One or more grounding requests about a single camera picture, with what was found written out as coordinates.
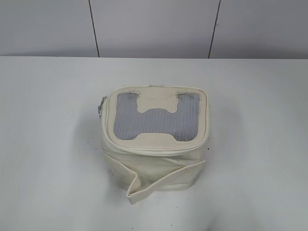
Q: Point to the cream white zippered bag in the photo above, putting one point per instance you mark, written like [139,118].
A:
[154,137]

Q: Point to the silver zipper pull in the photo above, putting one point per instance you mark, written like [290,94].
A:
[100,106]

